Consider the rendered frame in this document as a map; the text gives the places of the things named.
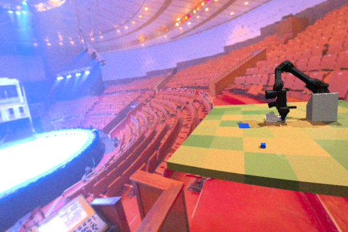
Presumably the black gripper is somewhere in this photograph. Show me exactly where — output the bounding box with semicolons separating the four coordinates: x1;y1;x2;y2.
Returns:
276;98;290;121

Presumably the blue flat rectangular plate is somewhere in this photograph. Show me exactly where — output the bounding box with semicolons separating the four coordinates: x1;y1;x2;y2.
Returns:
238;123;250;129

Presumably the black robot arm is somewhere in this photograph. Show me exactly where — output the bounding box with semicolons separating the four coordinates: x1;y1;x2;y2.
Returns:
265;60;330;108

